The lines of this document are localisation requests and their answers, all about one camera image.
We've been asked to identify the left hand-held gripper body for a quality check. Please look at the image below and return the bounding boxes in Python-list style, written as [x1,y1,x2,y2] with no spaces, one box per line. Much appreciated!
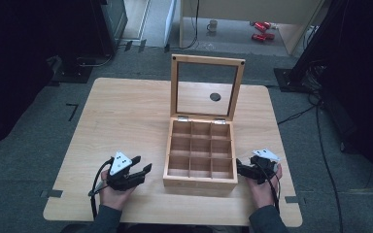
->
[105,150,146,192]

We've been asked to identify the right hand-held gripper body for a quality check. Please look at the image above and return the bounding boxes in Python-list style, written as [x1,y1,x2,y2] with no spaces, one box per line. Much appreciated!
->
[248,148,282,185]

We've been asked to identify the wooden compartment box with lid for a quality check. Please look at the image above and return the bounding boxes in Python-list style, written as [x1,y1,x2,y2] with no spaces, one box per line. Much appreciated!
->
[162,53,246,190]

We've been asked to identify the person's right hand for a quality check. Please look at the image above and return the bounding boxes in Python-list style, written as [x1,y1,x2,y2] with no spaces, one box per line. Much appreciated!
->
[245,162,284,210]

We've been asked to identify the person's left hand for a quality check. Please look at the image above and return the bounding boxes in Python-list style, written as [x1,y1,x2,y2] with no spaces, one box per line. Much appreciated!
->
[98,169,138,212]

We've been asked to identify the grey tape strip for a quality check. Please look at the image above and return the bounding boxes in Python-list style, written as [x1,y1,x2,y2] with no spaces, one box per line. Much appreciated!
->
[40,189,64,199]
[285,195,306,205]

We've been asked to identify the black angled tape mark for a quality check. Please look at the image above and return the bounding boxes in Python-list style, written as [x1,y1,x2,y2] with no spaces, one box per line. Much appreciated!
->
[65,103,80,122]

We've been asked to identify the black stand base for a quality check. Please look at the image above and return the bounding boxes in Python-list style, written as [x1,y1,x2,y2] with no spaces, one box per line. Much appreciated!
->
[47,54,95,84]
[273,67,312,94]

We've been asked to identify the red can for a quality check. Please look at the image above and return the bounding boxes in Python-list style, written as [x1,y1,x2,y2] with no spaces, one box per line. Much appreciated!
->
[253,20,272,33]
[251,32,276,43]

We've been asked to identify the dark cabinet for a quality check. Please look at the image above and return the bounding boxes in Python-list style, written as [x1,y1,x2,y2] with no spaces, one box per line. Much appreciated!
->
[88,0,129,56]

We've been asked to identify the grey mug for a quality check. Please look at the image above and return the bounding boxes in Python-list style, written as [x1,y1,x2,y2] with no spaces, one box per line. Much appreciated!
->
[206,19,219,33]

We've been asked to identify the white panel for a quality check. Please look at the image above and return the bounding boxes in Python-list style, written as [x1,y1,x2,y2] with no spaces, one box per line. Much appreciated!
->
[163,0,178,47]

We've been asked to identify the light wooden shelf unit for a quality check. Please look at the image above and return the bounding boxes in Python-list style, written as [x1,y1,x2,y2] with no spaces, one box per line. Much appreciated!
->
[178,0,325,56]

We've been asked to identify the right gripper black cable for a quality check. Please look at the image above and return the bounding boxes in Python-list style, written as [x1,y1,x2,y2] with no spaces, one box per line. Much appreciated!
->
[259,162,282,215]

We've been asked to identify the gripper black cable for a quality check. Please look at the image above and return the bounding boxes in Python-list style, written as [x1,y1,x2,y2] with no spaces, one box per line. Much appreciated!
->
[87,157,115,221]
[259,162,282,215]

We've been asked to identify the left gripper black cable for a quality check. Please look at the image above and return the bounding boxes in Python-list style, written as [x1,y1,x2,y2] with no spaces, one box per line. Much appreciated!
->
[87,157,115,221]

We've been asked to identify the short black floor cable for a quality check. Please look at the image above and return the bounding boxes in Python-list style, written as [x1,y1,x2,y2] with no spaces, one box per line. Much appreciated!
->
[277,103,320,126]

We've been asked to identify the long black floor cable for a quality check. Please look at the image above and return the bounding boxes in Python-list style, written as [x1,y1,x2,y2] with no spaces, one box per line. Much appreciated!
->
[315,105,344,233]

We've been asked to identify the tangle of black cables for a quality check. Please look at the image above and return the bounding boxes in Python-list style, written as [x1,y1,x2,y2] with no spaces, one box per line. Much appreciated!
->
[302,59,326,106]

